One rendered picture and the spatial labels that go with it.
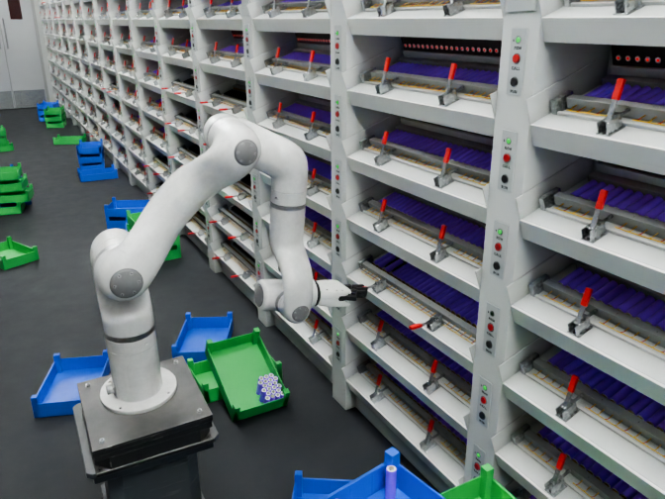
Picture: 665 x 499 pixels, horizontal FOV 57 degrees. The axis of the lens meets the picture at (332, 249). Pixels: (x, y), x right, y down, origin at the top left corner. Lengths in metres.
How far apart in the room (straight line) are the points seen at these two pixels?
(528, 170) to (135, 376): 1.03
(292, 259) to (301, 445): 0.72
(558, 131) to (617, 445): 0.60
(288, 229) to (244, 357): 0.87
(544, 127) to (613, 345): 0.42
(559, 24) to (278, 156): 0.68
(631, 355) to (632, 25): 0.56
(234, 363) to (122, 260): 0.98
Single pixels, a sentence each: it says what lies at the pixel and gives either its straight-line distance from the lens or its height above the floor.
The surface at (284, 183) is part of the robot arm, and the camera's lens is 1.51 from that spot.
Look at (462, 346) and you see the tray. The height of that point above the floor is 0.51.
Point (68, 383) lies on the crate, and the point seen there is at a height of 0.00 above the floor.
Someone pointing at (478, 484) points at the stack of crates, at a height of 0.36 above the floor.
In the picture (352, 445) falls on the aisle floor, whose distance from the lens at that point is 2.05.
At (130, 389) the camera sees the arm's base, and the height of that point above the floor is 0.41.
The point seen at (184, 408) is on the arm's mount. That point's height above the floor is 0.36.
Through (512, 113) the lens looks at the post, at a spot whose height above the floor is 1.09.
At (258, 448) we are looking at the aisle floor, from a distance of 2.06.
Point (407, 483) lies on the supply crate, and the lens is 1.16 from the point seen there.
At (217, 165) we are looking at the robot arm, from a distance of 1.39.
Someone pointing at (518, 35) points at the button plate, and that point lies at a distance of 1.27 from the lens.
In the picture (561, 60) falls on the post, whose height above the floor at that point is 1.19.
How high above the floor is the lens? 1.27
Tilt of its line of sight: 21 degrees down
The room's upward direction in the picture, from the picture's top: straight up
